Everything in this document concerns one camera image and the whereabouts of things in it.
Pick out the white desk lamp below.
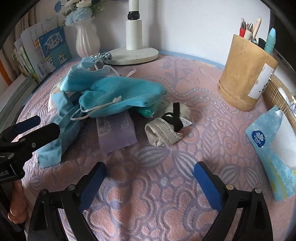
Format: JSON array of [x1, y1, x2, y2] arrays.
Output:
[[104, 0, 159, 65]]

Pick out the blue tissue pack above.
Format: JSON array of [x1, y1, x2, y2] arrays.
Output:
[[245, 106, 296, 202]]

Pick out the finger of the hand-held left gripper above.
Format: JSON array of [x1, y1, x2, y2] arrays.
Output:
[[16, 123, 61, 160], [0, 116, 41, 143]]

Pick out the pink patterned tablecloth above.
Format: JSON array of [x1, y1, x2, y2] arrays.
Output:
[[14, 54, 296, 241]]

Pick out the stack of flat books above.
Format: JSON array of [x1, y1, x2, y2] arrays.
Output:
[[0, 76, 39, 131]]

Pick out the teal drawstring pouch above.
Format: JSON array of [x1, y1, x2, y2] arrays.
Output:
[[79, 77, 167, 118]]

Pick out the bamboo pen holder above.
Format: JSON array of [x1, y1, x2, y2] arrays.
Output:
[[218, 34, 279, 112]]

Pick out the white ribbed vase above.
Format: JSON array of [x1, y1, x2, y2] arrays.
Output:
[[75, 17, 100, 58]]

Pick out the light blue cloth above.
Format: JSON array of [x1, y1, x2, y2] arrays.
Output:
[[35, 91, 85, 169]]

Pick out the beige mask with black strap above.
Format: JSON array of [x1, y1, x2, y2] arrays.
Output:
[[145, 101, 192, 147]]

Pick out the bunch of pens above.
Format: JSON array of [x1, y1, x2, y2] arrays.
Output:
[[239, 17, 277, 55]]

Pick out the beige curtain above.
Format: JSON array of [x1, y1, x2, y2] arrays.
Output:
[[0, 11, 30, 91]]

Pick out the person's left hand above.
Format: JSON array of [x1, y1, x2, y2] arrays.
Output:
[[8, 180, 26, 223]]

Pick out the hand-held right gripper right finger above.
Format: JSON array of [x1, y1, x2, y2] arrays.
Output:
[[194, 162, 273, 241]]

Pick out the amber glass bowl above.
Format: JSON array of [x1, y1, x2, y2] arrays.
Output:
[[262, 74, 296, 117]]

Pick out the row of standing books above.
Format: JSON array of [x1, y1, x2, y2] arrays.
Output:
[[11, 17, 71, 85]]

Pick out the purple packet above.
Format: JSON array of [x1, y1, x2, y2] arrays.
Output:
[[96, 110, 137, 153]]

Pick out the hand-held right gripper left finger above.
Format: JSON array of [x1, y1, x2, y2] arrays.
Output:
[[29, 162, 107, 241]]

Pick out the blue and white artificial flowers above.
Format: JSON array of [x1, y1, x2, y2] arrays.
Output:
[[54, 0, 109, 26]]

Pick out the checked scrunchie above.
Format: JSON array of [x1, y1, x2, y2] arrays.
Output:
[[90, 52, 113, 65]]

